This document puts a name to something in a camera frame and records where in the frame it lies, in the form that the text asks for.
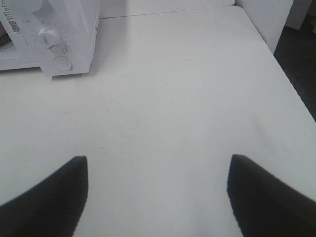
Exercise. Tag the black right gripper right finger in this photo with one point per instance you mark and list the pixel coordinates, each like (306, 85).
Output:
(265, 206)

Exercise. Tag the warning label sticker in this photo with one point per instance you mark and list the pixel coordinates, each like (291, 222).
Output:
(8, 20)

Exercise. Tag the white microwave oven body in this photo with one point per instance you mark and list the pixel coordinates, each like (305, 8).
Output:
(75, 20)

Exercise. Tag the round white door button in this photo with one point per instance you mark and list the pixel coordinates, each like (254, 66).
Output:
(62, 63)

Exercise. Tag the lower white timer knob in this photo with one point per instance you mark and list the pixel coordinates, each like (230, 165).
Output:
(48, 38)

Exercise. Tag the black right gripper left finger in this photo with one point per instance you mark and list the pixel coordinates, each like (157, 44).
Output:
(51, 208)

